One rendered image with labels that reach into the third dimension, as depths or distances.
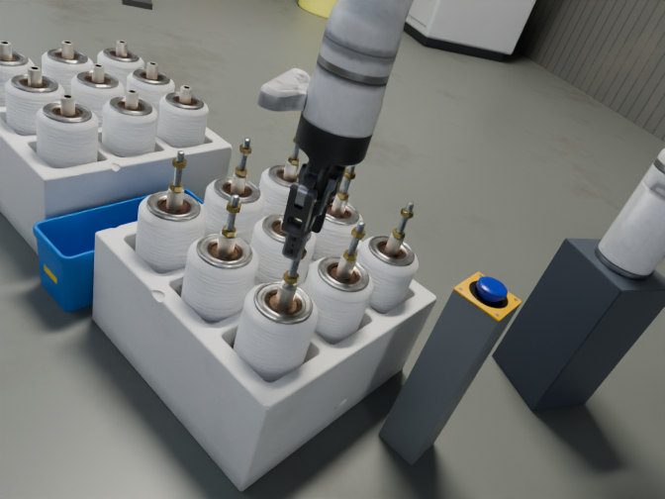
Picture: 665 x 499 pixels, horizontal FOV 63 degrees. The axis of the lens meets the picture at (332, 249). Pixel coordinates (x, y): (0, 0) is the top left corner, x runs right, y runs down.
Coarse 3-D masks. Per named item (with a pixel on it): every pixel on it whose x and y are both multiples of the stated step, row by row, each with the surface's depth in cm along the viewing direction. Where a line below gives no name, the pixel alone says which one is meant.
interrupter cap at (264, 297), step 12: (264, 288) 69; (276, 288) 70; (300, 288) 71; (264, 300) 67; (300, 300) 69; (264, 312) 66; (276, 312) 66; (288, 312) 67; (300, 312) 67; (288, 324) 66
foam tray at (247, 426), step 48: (96, 240) 81; (96, 288) 86; (144, 288) 75; (144, 336) 79; (192, 336) 70; (384, 336) 81; (192, 384) 74; (240, 384) 66; (288, 384) 67; (336, 384) 77; (192, 432) 78; (240, 432) 69; (288, 432) 74; (240, 480) 72
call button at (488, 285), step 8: (480, 280) 70; (488, 280) 71; (496, 280) 71; (480, 288) 69; (488, 288) 69; (496, 288) 70; (504, 288) 70; (488, 296) 69; (496, 296) 69; (504, 296) 69
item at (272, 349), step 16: (256, 288) 69; (240, 320) 69; (256, 320) 65; (240, 336) 69; (256, 336) 66; (272, 336) 65; (288, 336) 65; (304, 336) 67; (240, 352) 69; (256, 352) 67; (272, 352) 67; (288, 352) 67; (304, 352) 70; (256, 368) 69; (272, 368) 68; (288, 368) 70
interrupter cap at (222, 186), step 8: (232, 176) 90; (216, 184) 86; (224, 184) 87; (248, 184) 89; (216, 192) 85; (224, 192) 85; (232, 192) 86; (248, 192) 87; (256, 192) 88; (240, 200) 84; (248, 200) 85; (256, 200) 86
